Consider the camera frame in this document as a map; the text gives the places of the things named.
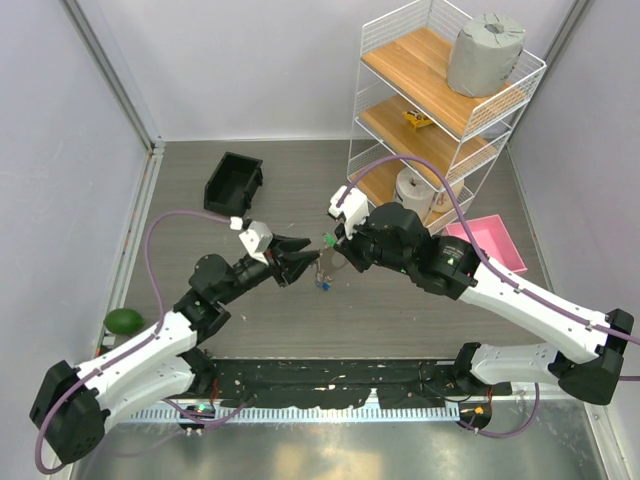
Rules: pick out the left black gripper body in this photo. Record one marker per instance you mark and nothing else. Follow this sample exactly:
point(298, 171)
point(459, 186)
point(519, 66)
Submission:
point(273, 256)

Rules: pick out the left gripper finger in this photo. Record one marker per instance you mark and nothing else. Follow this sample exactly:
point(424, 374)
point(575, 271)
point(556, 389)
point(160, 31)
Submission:
point(285, 244)
point(296, 263)

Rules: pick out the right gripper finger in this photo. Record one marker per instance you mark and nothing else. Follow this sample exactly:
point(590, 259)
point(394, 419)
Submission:
point(346, 251)
point(340, 232)

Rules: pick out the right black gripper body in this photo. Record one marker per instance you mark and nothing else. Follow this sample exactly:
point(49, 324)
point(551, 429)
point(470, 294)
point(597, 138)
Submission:
point(367, 249)

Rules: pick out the green key tag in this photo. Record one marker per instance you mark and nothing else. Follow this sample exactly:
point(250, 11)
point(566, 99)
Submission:
point(329, 240)

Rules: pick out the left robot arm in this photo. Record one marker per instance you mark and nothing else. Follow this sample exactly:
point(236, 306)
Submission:
point(77, 405)

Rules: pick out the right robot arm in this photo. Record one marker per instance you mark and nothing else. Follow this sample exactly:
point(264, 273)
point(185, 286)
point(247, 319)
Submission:
point(580, 350)

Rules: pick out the white toilet paper roll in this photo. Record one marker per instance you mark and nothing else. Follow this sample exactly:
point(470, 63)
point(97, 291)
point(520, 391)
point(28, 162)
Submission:
point(413, 193)

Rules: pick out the black plastic bin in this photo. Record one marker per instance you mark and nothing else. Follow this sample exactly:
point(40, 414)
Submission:
point(233, 185)

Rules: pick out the beige cup with print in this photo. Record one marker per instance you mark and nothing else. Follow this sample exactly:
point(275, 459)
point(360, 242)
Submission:
point(443, 202)

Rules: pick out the pink plastic tray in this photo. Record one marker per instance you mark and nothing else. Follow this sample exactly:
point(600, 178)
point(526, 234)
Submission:
point(492, 236)

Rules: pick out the yellow toy car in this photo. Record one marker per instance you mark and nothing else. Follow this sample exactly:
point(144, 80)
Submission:
point(417, 118)

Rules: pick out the green lime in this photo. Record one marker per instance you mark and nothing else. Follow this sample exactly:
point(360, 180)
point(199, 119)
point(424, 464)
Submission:
point(123, 321)

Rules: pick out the grey wrapped paper roll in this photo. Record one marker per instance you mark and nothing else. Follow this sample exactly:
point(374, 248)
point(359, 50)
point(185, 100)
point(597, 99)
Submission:
point(484, 54)

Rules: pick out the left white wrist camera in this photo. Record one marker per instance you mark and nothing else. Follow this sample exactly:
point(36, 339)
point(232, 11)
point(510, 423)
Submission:
point(256, 238)

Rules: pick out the white wire wooden shelf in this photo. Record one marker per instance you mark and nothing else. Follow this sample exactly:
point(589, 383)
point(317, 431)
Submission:
point(403, 63)

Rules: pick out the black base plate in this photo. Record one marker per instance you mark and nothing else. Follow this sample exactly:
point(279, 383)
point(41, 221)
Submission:
point(305, 384)

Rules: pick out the white cable duct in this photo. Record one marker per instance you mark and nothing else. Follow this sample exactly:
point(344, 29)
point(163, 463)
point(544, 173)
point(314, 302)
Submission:
point(368, 413)

